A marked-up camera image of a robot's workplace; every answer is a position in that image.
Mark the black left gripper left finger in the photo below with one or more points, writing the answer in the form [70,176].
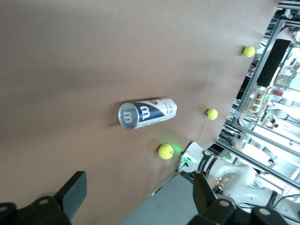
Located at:
[47,211]

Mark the yellow tennis ball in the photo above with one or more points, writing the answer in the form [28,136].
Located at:
[212,114]
[166,151]
[249,51]

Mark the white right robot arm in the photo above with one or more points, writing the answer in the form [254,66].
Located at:
[225,171]

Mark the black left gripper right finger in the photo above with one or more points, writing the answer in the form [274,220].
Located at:
[211,211]

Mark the brown table mat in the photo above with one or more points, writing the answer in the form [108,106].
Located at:
[70,70]

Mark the white blue tennis ball can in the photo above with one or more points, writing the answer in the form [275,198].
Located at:
[154,111]

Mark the aluminium extrusion frame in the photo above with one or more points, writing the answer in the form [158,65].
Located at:
[248,98]

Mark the black flat panel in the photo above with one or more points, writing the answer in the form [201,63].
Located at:
[274,63]

